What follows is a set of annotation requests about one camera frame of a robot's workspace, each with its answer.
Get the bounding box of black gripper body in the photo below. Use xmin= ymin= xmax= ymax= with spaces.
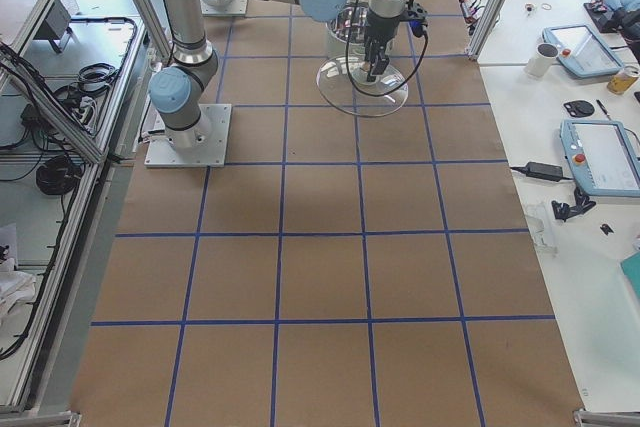
xmin=364 ymin=10 xmax=400 ymax=55

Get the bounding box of glass pot lid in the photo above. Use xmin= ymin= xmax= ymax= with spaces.
xmin=316 ymin=55 xmax=408 ymax=118

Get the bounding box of pale green cooking pot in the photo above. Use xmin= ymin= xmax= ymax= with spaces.
xmin=325 ymin=3 xmax=368 ymax=58

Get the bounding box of white paper cup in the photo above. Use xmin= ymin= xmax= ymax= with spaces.
xmin=524 ymin=42 xmax=559 ymax=78

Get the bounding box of black power adapter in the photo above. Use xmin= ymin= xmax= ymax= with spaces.
xmin=511 ymin=161 xmax=572 ymax=182

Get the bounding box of upper teach pendant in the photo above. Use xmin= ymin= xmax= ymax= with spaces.
xmin=542 ymin=24 xmax=624 ymax=78

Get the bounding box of teach pendant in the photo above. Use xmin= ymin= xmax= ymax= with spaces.
xmin=542 ymin=24 xmax=624 ymax=78
xmin=559 ymin=119 xmax=639 ymax=198

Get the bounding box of black round disc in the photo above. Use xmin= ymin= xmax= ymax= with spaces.
xmin=563 ymin=100 xmax=595 ymax=118

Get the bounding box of clear plastic box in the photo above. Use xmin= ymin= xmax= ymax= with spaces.
xmin=523 ymin=202 xmax=558 ymax=255

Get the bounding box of lower teach pendant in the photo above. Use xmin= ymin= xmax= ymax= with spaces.
xmin=559 ymin=119 xmax=639 ymax=198

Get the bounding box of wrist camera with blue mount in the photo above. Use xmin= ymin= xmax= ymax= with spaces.
xmin=403 ymin=0 xmax=428 ymax=38

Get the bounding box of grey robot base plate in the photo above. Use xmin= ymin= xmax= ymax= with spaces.
xmin=145 ymin=104 xmax=232 ymax=168

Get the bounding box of coiled black cable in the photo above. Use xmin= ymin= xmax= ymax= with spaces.
xmin=35 ymin=154 xmax=83 ymax=197

